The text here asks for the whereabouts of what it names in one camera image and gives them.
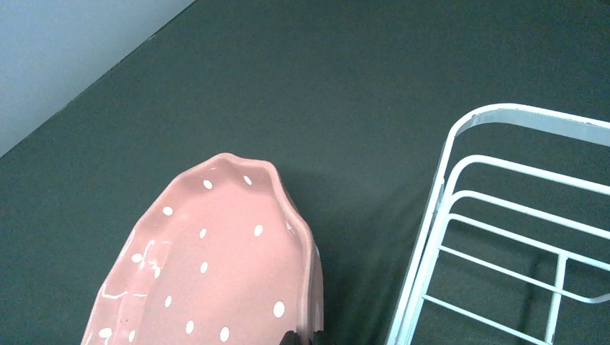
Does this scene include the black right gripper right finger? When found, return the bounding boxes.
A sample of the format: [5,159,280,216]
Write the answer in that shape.
[310,331,336,345]

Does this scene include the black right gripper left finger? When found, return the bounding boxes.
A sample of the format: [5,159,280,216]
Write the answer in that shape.
[280,331,301,345]

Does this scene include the pink dotted plate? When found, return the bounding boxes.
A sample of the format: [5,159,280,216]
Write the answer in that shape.
[82,153,324,344]

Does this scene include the white wire dish rack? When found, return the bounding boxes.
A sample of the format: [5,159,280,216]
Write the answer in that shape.
[386,103,609,344]

